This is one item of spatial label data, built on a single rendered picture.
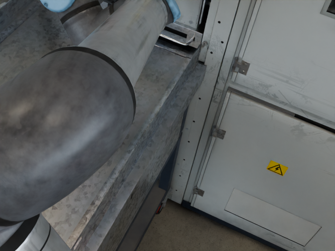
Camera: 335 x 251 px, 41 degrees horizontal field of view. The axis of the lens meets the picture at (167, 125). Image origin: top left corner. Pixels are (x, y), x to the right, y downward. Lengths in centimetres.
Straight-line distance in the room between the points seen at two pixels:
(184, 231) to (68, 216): 100
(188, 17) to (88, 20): 44
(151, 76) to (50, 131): 91
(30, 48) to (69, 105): 97
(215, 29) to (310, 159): 51
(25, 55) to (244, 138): 72
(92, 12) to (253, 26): 43
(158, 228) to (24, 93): 159
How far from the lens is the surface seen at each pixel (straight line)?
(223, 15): 120
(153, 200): 179
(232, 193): 174
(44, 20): 143
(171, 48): 135
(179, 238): 193
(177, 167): 176
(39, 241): 47
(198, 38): 131
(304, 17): 111
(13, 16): 144
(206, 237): 195
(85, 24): 93
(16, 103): 38
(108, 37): 54
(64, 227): 100
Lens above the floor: 175
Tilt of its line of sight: 52 degrees down
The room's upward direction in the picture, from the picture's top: 10 degrees clockwise
